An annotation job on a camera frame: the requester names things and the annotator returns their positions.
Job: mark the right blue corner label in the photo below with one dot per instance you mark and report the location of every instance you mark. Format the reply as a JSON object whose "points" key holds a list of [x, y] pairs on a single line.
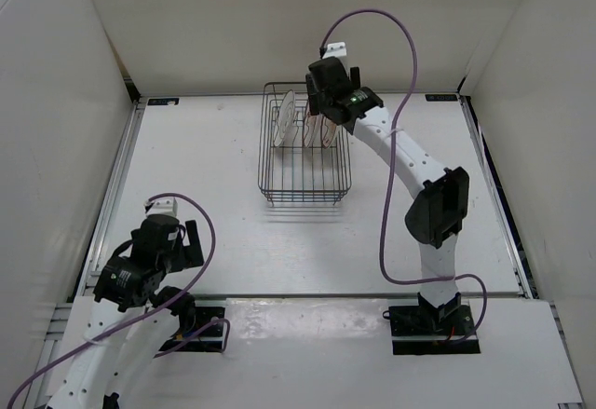
{"points": [[433, 97]]}

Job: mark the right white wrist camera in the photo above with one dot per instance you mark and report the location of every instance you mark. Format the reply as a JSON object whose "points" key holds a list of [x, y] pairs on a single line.
{"points": [[337, 50]]}

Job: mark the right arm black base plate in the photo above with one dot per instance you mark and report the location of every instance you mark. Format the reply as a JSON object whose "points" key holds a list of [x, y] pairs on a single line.
{"points": [[413, 333]]}

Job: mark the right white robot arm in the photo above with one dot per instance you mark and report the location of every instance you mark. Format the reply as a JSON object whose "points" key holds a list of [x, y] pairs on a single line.
{"points": [[440, 194]]}

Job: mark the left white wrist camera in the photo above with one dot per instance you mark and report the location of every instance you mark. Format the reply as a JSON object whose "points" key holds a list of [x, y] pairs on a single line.
{"points": [[161, 206]]}

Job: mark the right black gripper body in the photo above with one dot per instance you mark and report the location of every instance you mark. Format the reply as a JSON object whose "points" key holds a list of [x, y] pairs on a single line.
{"points": [[317, 101]]}

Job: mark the white plate green pattern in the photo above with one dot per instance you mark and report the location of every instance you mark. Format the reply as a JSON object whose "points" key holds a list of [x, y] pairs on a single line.
{"points": [[286, 115]]}

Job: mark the orange sunburst plate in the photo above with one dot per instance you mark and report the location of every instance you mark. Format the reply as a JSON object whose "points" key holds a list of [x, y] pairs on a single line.
{"points": [[310, 124]]}

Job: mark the left blue corner label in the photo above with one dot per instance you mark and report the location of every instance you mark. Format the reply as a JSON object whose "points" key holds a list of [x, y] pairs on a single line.
{"points": [[163, 101]]}

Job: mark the wire dish rack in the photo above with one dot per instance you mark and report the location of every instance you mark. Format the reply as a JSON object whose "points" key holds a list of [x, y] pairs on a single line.
{"points": [[291, 174]]}

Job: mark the blue corner label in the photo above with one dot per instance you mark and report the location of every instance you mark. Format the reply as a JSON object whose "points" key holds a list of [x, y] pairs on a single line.
{"points": [[163, 101], [433, 97]]}

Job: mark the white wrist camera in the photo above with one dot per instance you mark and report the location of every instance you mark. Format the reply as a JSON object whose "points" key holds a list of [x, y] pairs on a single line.
{"points": [[161, 206], [337, 50]]}

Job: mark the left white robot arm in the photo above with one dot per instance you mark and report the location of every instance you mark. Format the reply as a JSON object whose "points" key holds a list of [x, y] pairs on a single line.
{"points": [[133, 314]]}

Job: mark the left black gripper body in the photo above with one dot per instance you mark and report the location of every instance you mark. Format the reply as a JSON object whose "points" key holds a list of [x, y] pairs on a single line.
{"points": [[173, 259]]}

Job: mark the small patterned plate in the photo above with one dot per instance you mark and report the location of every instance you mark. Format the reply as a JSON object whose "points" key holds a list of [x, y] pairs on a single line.
{"points": [[328, 131]]}

